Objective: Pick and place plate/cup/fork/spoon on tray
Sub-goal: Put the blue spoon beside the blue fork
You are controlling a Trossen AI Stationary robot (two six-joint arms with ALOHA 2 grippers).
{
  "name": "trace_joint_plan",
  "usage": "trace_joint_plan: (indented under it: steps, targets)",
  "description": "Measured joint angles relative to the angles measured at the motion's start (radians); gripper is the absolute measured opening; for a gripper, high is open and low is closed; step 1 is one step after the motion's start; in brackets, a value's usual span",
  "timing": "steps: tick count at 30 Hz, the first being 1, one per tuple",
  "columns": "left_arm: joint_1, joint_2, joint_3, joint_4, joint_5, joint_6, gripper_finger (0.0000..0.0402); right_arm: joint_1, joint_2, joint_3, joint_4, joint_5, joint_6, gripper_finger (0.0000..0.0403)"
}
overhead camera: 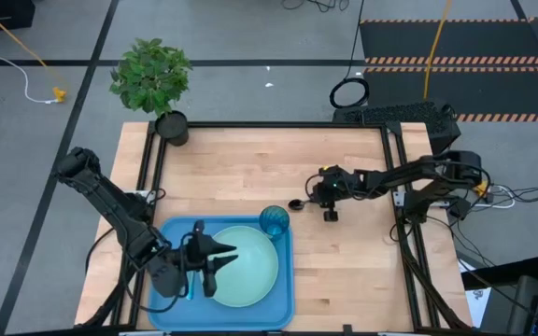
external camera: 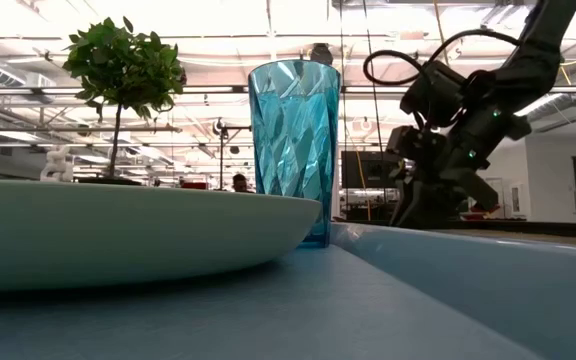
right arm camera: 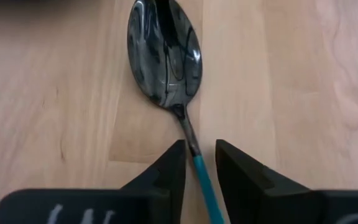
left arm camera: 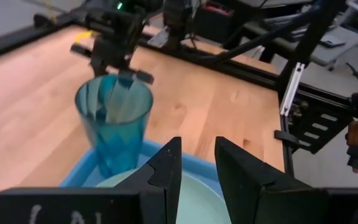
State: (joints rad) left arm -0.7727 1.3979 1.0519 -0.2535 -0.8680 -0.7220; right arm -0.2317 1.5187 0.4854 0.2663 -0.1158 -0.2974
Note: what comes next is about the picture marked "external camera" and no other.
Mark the green potted plant black pot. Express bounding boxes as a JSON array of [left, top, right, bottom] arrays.
[[61, 16, 188, 187]]

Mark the yellow cable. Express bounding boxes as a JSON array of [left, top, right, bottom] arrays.
[[353, 142, 372, 222]]

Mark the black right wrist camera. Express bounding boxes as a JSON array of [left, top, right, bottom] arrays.
[[400, 59, 468, 127]]

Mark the black tripod stand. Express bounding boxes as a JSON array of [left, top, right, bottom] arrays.
[[211, 117, 252, 192]]

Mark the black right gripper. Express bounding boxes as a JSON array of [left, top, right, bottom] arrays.
[[386, 124, 500, 229]]

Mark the person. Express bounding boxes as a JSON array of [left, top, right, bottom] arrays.
[[231, 173, 255, 194]]

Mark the pale green plate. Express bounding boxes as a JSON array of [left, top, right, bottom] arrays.
[[0, 178, 323, 292]]

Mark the white lumpy object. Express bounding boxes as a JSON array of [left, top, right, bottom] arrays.
[[39, 144, 75, 183]]

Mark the blue faceted plastic cup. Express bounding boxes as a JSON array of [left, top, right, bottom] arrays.
[[247, 58, 342, 249]]

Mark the blue plastic tray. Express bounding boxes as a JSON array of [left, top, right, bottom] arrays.
[[0, 222, 576, 360]]

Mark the black monitor screen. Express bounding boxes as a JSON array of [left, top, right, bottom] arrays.
[[341, 150, 402, 190]]

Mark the thin black cable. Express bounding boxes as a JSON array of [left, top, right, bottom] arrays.
[[361, 0, 387, 154]]

